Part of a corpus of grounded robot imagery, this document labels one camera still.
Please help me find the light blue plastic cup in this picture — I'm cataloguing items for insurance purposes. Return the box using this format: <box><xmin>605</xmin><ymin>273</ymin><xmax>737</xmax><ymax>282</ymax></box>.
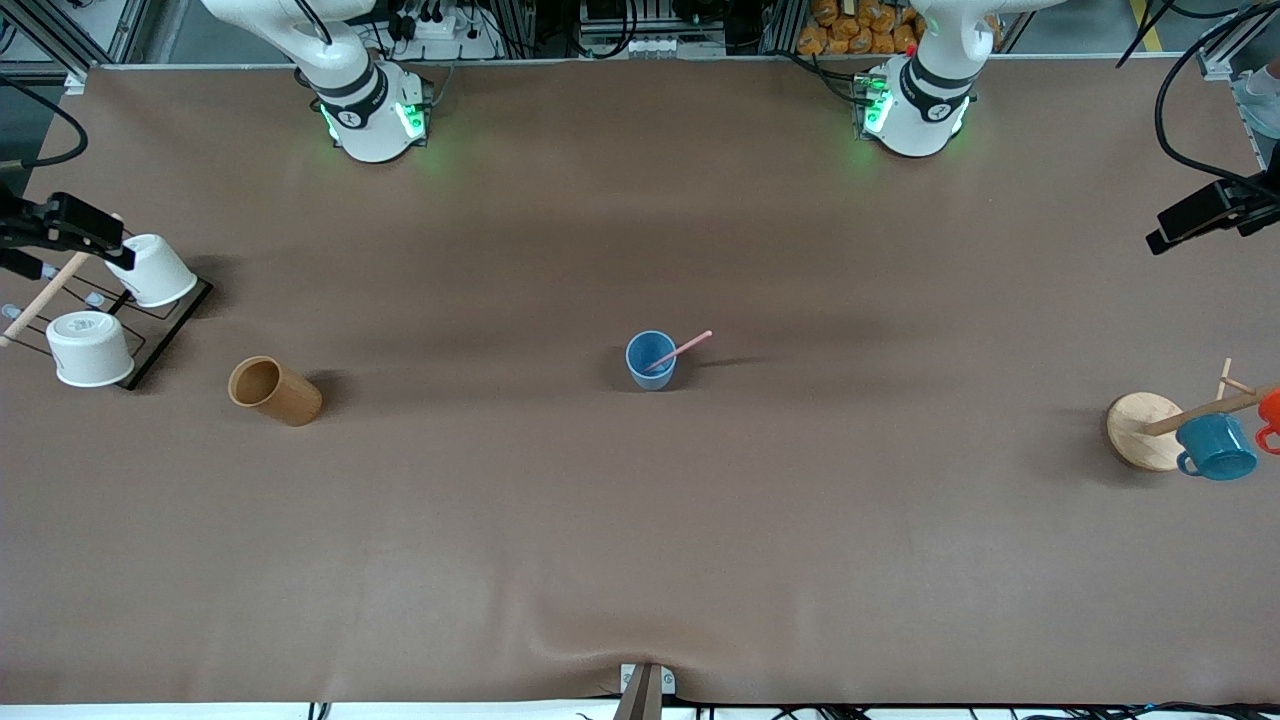
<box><xmin>625</xmin><ymin>330</ymin><xmax>679</xmax><ymax>391</ymax></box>

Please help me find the white paper cup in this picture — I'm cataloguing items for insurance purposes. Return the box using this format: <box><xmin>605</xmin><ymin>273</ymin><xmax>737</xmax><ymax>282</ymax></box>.
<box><xmin>46</xmin><ymin>311</ymin><xmax>136</xmax><ymax>388</ymax></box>
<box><xmin>105</xmin><ymin>234</ymin><xmax>199</xmax><ymax>308</ymax></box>

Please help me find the brown bamboo cup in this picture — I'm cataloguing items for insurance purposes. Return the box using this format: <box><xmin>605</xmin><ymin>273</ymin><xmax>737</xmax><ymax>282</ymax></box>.
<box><xmin>228</xmin><ymin>356</ymin><xmax>324</xmax><ymax>428</ymax></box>

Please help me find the wooden mug tree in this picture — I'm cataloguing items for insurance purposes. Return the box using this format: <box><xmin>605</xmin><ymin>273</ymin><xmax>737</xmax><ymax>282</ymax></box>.
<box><xmin>1106</xmin><ymin>358</ymin><xmax>1280</xmax><ymax>472</ymax></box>

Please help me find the teal enamel mug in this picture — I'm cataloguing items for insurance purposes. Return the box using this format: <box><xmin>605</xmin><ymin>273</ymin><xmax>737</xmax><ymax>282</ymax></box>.
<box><xmin>1175</xmin><ymin>413</ymin><xmax>1259</xmax><ymax>482</ymax></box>

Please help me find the orange snack bag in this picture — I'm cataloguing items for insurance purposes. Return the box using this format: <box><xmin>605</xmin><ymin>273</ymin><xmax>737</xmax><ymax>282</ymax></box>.
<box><xmin>797</xmin><ymin>0</ymin><xmax>926</xmax><ymax>57</ymax></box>

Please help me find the white power strip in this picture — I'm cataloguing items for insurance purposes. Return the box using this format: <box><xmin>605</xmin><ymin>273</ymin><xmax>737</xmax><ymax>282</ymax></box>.
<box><xmin>385</xmin><ymin>0</ymin><xmax>501</xmax><ymax>59</ymax></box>

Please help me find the brown table mat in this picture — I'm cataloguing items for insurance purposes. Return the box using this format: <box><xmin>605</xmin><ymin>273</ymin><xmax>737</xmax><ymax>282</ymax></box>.
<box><xmin>0</xmin><ymin>62</ymin><xmax>1280</xmax><ymax>706</ymax></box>

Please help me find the grey metal table clamp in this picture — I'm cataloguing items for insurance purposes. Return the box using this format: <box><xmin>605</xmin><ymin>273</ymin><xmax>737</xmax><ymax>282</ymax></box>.
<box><xmin>612</xmin><ymin>662</ymin><xmax>676</xmax><ymax>720</ymax></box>

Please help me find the black wire cup rack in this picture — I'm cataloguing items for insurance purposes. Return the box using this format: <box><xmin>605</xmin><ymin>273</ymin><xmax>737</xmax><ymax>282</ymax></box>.
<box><xmin>0</xmin><ymin>215</ymin><xmax>214</xmax><ymax>391</ymax></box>

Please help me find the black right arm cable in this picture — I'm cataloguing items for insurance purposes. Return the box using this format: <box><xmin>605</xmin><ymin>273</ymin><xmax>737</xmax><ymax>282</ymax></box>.
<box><xmin>0</xmin><ymin>72</ymin><xmax>89</xmax><ymax>169</ymax></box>

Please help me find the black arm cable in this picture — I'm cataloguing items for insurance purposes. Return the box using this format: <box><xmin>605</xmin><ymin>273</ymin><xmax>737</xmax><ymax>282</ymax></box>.
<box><xmin>1154</xmin><ymin>0</ymin><xmax>1280</xmax><ymax>186</ymax></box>
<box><xmin>0</xmin><ymin>72</ymin><xmax>89</xmax><ymax>169</ymax></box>

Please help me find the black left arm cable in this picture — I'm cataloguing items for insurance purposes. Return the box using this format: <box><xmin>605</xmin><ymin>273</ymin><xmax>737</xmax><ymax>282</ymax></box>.
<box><xmin>1154</xmin><ymin>0</ymin><xmax>1280</xmax><ymax>186</ymax></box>

